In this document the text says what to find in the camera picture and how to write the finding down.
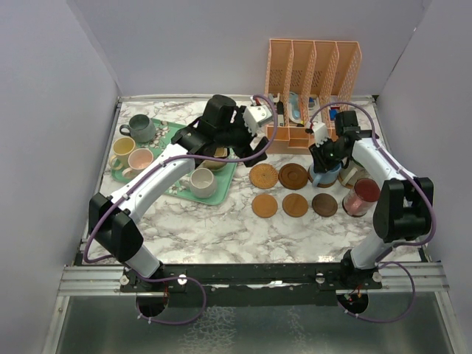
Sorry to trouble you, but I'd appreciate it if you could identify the beige ceramic mug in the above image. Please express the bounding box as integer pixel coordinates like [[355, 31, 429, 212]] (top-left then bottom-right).
[[200, 147, 229, 171]]

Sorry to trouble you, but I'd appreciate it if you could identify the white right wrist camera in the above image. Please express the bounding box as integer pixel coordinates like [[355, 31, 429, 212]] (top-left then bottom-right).
[[308, 122, 330, 147]]

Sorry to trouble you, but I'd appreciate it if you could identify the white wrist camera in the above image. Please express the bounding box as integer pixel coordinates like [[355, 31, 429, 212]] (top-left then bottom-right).
[[308, 122, 330, 147], [243, 105, 273, 136]]

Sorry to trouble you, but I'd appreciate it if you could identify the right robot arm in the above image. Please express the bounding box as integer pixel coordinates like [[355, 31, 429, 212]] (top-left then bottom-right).
[[308, 111, 437, 288]]

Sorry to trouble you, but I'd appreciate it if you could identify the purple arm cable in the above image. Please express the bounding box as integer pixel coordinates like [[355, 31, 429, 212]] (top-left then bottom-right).
[[305, 102, 439, 324], [83, 94, 278, 326]]

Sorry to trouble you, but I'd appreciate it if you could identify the light blue mug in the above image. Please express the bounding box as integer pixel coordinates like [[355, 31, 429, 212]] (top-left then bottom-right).
[[308, 164, 341, 183]]

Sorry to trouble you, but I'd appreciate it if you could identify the green floral mug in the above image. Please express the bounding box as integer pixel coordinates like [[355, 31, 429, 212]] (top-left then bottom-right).
[[338, 159, 367, 189]]

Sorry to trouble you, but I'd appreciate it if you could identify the woven rattan coaster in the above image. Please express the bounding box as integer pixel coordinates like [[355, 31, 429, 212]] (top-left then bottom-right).
[[249, 164, 278, 189]]

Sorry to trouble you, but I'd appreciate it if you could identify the pale yellow mug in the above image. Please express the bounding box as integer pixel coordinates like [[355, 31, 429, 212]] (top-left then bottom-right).
[[108, 136, 136, 170]]

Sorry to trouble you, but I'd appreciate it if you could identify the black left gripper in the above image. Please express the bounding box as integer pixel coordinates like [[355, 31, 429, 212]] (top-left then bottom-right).
[[215, 107, 269, 166]]

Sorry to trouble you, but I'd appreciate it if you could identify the grey white mug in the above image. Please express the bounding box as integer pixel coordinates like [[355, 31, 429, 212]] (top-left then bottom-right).
[[180, 168, 217, 199]]

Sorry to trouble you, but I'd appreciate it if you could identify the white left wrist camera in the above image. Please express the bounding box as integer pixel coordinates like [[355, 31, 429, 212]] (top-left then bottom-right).
[[243, 105, 273, 136]]

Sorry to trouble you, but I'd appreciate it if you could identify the pink red mug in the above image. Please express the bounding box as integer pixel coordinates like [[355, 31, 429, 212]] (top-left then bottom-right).
[[342, 178, 381, 217]]

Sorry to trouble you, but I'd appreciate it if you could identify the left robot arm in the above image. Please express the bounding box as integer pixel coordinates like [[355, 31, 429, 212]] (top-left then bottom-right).
[[88, 94, 277, 291]]

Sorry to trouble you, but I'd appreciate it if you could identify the dark grey mug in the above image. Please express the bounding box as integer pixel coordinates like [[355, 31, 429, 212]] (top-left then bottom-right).
[[119, 114, 156, 143]]

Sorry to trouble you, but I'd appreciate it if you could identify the pale pink mug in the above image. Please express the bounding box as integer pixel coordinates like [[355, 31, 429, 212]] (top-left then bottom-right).
[[122, 148, 154, 179]]

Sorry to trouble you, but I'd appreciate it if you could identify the peach plastic desk organizer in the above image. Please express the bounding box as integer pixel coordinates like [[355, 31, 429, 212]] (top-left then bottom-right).
[[265, 39, 362, 155]]

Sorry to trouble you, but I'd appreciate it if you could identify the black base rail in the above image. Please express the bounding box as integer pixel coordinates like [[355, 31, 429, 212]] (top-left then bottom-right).
[[120, 260, 381, 308]]

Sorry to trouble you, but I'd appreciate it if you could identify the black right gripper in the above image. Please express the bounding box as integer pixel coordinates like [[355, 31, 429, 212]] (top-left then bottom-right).
[[308, 137, 347, 173]]

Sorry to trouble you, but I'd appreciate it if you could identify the grooved brown wooden coaster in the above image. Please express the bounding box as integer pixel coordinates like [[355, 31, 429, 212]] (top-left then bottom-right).
[[278, 163, 308, 190]]

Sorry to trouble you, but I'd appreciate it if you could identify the light orange wooden coaster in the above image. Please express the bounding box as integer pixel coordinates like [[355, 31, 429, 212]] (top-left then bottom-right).
[[251, 194, 278, 218]]

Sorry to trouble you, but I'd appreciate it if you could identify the green floral tray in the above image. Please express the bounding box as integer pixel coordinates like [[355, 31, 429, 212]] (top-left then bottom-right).
[[108, 118, 237, 206]]

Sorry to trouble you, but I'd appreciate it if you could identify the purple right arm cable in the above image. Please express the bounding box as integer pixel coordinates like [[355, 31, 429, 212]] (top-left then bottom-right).
[[305, 102, 439, 324]]

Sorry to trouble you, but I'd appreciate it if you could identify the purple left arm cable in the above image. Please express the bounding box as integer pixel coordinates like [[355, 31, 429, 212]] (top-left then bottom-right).
[[83, 94, 278, 326]]

